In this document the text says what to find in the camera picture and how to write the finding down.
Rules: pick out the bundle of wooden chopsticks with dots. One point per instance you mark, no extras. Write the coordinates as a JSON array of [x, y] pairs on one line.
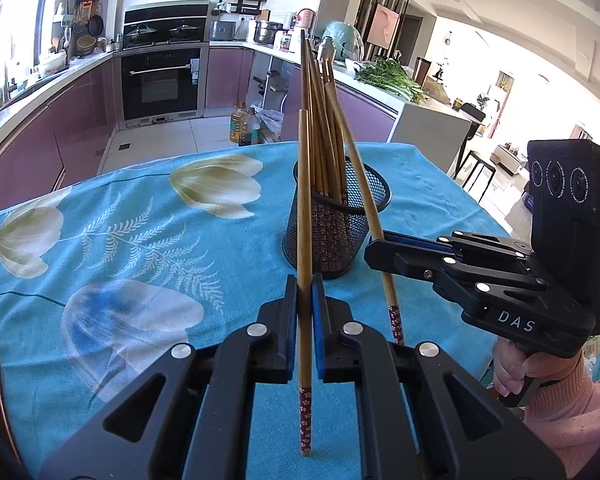
[[322, 135]]

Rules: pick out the narrow pink lower cabinet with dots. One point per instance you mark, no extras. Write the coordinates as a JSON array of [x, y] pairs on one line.
[[227, 80]]

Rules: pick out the bunch of green vegetables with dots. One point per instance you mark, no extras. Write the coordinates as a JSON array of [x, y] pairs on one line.
[[392, 80]]

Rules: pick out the white container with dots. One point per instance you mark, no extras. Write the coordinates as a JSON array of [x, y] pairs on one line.
[[286, 40]]

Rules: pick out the lidded cooking pot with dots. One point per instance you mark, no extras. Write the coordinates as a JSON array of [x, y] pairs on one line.
[[140, 33], [184, 30]]

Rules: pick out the white plastic bag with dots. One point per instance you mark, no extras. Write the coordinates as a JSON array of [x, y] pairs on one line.
[[271, 122]]

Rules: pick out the yellow oil bottle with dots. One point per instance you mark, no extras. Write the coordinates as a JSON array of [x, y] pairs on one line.
[[237, 127]]

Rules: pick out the person's right hand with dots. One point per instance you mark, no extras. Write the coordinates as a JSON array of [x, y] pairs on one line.
[[507, 375]]

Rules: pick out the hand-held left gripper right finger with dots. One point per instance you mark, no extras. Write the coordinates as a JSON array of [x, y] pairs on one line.
[[318, 320]]

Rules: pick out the pink peninsula cabinets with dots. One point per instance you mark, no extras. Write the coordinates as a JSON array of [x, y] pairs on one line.
[[370, 115]]

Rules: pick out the black range hood stove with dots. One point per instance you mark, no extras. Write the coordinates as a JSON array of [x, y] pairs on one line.
[[165, 17]]

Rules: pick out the wall picture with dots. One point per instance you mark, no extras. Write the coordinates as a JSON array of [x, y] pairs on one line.
[[384, 27]]

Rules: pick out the dark tumbler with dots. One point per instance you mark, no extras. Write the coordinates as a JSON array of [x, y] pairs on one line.
[[422, 71]]

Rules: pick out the kitchen window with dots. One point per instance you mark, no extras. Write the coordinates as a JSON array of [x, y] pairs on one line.
[[10, 15]]

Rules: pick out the steel stock pot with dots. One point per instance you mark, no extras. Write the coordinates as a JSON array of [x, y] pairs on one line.
[[267, 33]]

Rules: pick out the black built-in oven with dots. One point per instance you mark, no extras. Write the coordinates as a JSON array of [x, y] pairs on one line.
[[160, 85]]

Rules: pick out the wooden chopstick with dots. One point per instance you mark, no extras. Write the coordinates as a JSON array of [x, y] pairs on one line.
[[360, 185], [305, 210]]

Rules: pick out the black mesh holder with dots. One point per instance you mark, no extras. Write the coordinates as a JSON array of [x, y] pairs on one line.
[[330, 240]]

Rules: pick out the cooking oil bottles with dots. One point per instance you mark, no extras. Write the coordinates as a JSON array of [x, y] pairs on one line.
[[251, 130]]

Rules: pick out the steel thermos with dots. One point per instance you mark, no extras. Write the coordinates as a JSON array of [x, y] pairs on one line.
[[326, 51]]

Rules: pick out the pink kettle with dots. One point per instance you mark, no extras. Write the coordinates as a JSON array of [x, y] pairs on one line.
[[306, 20]]

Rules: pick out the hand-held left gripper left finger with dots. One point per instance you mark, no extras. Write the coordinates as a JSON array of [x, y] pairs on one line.
[[292, 320]]

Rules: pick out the hanging frying pan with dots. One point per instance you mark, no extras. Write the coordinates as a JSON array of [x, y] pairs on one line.
[[96, 25]]

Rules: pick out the green appliance under plastic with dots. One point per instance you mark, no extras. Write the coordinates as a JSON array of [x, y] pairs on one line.
[[345, 40]]

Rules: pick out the long pink lower cabinets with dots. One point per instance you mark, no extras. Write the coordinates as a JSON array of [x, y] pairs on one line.
[[45, 140]]

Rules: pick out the black stool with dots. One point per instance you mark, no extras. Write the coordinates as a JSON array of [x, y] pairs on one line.
[[475, 170]]

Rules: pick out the silver toaster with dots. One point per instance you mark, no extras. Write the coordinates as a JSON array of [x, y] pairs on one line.
[[223, 30]]

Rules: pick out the blue floral tablecloth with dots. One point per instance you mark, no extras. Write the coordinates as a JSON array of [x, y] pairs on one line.
[[180, 240]]

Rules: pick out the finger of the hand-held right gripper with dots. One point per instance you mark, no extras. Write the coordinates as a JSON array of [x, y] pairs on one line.
[[420, 241], [410, 262]]

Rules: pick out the person's right forearm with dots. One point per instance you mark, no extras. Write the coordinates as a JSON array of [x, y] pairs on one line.
[[575, 410]]

